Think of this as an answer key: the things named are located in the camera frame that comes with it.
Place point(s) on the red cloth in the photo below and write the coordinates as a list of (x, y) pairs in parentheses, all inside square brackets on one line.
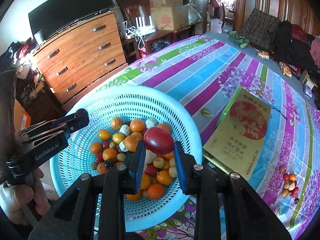
[(300, 32)]

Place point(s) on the wooden dining chair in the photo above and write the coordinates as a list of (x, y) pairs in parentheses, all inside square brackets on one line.
[(226, 15)]

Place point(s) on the heap of cherry tomatoes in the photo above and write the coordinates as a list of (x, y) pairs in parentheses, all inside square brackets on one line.
[(151, 170)]

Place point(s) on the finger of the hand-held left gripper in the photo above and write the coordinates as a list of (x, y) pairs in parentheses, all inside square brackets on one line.
[(60, 123), (80, 118)]

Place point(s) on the person's left forearm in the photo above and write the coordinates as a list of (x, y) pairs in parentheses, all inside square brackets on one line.
[(6, 117)]

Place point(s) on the light blue plastic basket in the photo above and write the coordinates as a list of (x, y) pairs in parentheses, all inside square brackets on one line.
[(105, 100)]

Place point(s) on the white power strip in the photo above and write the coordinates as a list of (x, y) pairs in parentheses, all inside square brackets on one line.
[(130, 36)]

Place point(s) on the small orange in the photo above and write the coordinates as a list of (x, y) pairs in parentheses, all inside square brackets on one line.
[(292, 177)]

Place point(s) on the black television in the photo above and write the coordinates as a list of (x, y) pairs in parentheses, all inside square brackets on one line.
[(72, 12)]

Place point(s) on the black bag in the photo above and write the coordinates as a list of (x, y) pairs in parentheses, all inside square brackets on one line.
[(160, 45)]

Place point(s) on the small white box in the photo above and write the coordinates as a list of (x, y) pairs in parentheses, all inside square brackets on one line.
[(303, 76)]

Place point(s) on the cardboard box with red print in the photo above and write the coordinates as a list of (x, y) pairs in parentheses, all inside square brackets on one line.
[(170, 17)]

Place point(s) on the gold flat box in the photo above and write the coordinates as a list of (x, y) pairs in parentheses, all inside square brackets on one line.
[(240, 135)]

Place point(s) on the heap of small oranges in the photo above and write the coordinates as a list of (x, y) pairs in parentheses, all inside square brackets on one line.
[(110, 154)]

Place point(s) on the yellow snack packet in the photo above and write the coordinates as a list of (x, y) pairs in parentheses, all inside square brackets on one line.
[(286, 70), (263, 54)]

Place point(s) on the pink cloth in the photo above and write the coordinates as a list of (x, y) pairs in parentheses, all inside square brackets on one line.
[(315, 52)]

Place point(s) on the dark wooden desk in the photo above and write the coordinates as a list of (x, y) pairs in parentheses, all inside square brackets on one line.
[(162, 36)]

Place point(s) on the blue and white box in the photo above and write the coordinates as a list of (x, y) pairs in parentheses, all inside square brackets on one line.
[(308, 90)]

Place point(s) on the heap of cluttered clothes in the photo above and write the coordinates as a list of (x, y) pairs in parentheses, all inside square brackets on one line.
[(20, 51)]

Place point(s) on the grey cylindrical speaker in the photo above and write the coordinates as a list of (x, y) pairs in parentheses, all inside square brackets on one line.
[(38, 37)]

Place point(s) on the white router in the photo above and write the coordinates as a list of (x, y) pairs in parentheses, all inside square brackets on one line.
[(143, 23)]

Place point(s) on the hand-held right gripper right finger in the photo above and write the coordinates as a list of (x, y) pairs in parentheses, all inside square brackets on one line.
[(180, 167)]

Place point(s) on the wooden chest of drawers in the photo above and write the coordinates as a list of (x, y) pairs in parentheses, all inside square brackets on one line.
[(82, 55)]

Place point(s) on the white printed bag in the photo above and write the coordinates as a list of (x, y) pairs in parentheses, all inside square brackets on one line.
[(51, 192)]

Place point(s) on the patterned plastic bag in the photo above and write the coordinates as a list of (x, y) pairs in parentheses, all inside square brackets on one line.
[(195, 12)]

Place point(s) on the pile of dark clothes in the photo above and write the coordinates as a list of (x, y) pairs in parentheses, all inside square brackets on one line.
[(291, 47)]

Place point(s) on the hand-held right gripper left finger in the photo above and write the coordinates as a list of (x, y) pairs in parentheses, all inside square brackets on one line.
[(140, 165)]

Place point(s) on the person's left hand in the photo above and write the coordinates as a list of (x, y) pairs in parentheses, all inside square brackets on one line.
[(15, 200)]

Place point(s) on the green snack packets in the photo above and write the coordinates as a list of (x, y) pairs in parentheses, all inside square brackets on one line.
[(238, 40)]

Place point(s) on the plaid covered chair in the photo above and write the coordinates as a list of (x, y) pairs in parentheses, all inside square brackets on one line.
[(261, 28)]

